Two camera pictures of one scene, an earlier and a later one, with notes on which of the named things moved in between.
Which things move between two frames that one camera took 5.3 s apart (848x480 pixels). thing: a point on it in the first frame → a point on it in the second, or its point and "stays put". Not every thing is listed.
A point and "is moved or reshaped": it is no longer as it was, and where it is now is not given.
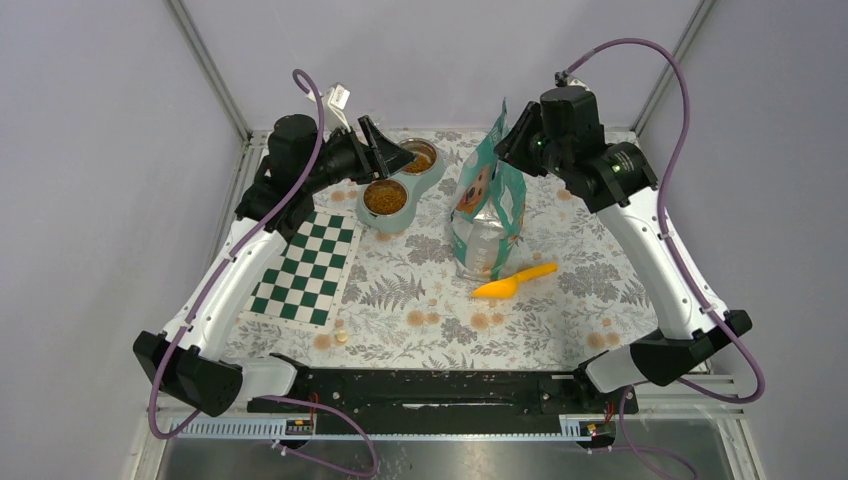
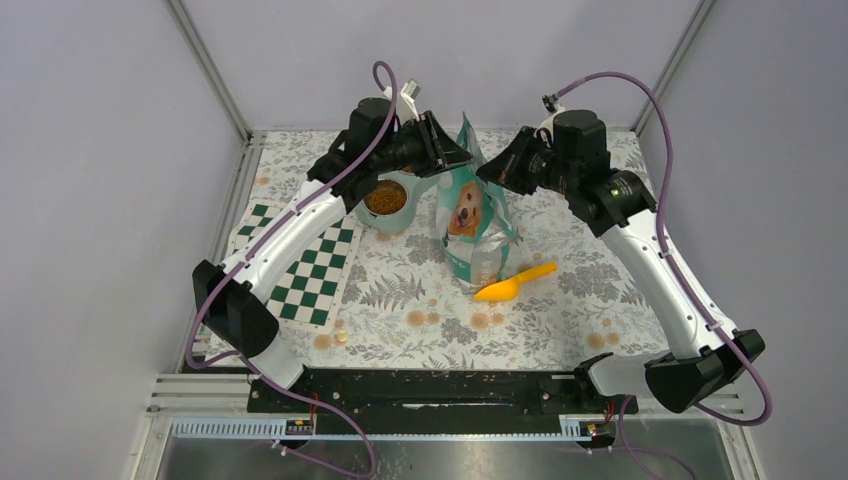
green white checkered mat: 306,283 stays put
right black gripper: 512,147 → 506,168
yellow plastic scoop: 508,287 stays put
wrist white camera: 337,97 → 405,106
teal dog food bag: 488,211 is moved or reshaped
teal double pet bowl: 387,205 stays put
